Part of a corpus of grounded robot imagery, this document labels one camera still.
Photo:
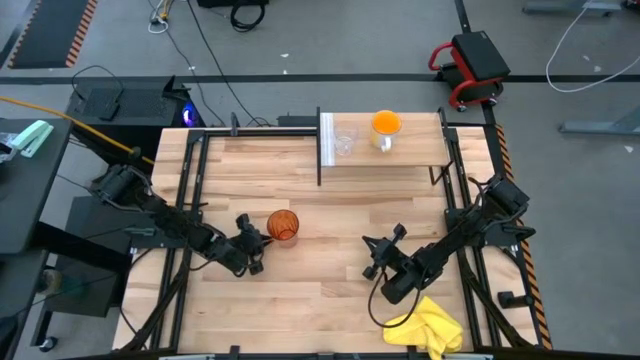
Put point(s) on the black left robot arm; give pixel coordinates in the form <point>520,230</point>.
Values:
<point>170,225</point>

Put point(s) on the yellow microfibre cloth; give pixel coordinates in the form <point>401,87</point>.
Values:
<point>430,330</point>

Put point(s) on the black mat hazard striped edge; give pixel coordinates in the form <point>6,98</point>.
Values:
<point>50,30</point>

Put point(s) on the black desk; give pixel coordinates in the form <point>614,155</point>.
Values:
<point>30,200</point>

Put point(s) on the mint green stapler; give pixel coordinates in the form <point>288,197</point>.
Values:
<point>32,137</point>

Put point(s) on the red black rolling stool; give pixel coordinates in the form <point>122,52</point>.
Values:
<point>480,55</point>

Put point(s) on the grey metal floor foot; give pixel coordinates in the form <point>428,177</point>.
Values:
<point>560,7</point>
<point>600,127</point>

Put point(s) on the black computer tower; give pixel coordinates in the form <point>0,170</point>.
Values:
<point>140,105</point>

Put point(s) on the black orange hazard striped edging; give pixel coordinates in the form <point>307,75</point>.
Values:
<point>531,272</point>

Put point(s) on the black clamp knob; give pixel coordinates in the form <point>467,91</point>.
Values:
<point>510,300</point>

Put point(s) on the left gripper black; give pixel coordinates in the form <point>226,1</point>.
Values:
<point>250,250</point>

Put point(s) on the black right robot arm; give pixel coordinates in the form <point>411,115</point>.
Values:
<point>450,250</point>

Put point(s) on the small black box on tower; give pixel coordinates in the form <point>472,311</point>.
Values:
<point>110,107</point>

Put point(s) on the white mug yellow inside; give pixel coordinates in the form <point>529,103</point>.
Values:
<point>386,122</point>

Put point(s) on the black cart base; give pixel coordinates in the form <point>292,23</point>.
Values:
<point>90,300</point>

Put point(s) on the black upright clamp post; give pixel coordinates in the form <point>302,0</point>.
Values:
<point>234,125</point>

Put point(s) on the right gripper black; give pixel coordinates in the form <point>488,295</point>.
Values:
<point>387,255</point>

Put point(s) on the clear glass cup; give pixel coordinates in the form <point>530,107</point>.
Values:
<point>345,145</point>

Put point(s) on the red faceted plastic tumbler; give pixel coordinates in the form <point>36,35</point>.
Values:
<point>282,225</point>

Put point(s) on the wooden shelf black legs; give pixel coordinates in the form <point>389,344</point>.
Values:
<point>415,145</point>

